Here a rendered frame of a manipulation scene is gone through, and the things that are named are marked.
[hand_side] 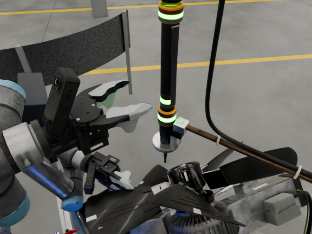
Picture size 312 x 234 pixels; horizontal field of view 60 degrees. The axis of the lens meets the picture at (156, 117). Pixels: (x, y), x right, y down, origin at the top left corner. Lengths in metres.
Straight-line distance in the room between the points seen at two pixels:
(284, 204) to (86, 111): 0.76
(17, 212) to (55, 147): 0.14
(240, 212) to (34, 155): 0.74
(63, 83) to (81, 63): 2.11
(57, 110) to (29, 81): 0.94
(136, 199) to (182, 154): 1.66
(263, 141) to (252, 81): 0.98
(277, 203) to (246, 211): 0.10
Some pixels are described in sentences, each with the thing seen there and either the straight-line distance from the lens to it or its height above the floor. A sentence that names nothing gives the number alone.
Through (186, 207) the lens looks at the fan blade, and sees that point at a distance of 0.64.
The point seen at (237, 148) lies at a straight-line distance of 0.61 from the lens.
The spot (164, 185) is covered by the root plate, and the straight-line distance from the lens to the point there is 0.96.
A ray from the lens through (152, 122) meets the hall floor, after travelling 2.82.
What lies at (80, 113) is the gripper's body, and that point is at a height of 1.67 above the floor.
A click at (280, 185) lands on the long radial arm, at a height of 1.14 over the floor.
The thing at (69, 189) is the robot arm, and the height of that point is 1.15.
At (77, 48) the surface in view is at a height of 0.82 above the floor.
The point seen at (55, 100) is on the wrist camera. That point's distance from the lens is 0.47.
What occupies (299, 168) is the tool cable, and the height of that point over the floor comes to 1.56.
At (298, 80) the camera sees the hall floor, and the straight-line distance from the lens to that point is 3.80.
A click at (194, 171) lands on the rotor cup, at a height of 1.26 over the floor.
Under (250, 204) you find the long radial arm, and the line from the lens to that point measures 1.04.
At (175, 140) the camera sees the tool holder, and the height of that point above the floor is 1.50.
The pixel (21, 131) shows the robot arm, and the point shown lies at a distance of 0.49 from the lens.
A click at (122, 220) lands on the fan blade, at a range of 0.89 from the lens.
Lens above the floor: 2.00
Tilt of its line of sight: 44 degrees down
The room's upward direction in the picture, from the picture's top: straight up
